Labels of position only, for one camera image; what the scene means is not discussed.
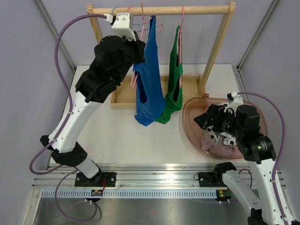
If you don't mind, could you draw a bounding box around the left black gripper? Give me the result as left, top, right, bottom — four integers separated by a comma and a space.
114, 30, 146, 83

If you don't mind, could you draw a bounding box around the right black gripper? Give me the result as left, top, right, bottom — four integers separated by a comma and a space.
194, 104, 244, 138

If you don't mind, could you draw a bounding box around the black white striped tank top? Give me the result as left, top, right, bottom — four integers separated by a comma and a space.
206, 102, 237, 147

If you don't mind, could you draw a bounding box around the pink hanger of striped top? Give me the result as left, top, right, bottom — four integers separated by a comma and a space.
127, 6, 141, 89

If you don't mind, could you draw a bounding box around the blue tank top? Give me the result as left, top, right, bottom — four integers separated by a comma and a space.
134, 16, 165, 126

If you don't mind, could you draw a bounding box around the mauve pink tank top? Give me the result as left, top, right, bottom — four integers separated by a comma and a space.
201, 130, 235, 158

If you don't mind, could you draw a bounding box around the pink hanger of blue top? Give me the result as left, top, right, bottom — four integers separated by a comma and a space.
139, 0, 164, 40

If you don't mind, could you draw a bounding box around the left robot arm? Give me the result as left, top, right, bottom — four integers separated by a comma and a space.
40, 31, 145, 187

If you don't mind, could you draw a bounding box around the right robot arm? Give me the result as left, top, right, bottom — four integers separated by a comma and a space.
194, 105, 299, 225

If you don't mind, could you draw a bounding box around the green tank top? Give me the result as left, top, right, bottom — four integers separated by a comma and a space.
156, 25, 183, 124

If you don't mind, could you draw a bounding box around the pink hanger of green top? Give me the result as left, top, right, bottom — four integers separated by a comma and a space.
176, 5, 186, 86

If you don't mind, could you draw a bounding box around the translucent pink plastic basin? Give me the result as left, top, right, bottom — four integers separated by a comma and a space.
182, 97, 274, 163

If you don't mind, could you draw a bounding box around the wooden clothes rack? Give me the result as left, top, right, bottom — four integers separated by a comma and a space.
86, 1, 236, 103

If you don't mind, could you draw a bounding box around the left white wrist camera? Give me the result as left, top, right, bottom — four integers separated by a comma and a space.
104, 12, 136, 41

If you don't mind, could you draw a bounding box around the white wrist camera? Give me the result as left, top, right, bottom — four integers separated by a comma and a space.
224, 91, 243, 114
104, 12, 136, 41

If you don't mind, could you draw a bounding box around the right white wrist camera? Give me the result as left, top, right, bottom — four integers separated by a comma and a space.
224, 91, 243, 114

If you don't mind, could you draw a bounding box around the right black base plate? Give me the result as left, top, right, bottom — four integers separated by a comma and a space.
193, 172, 226, 188

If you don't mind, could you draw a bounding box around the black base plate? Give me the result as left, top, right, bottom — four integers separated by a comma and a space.
75, 171, 117, 188
193, 172, 226, 188

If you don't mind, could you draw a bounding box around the left aluminium frame post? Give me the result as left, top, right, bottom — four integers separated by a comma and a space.
33, 0, 76, 72

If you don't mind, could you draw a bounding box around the aluminium frame post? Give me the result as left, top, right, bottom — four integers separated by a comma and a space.
33, 0, 76, 72
236, 0, 281, 72

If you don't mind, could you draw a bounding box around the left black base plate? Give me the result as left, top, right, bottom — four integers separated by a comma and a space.
75, 171, 117, 188

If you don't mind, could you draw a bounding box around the right aluminium frame post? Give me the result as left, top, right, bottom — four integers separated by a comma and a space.
236, 0, 281, 72

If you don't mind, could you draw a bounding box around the white slotted cable duct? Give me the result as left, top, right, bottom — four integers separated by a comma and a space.
42, 189, 217, 199

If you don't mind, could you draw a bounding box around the aluminium mounting rail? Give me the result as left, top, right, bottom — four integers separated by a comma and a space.
31, 163, 215, 189

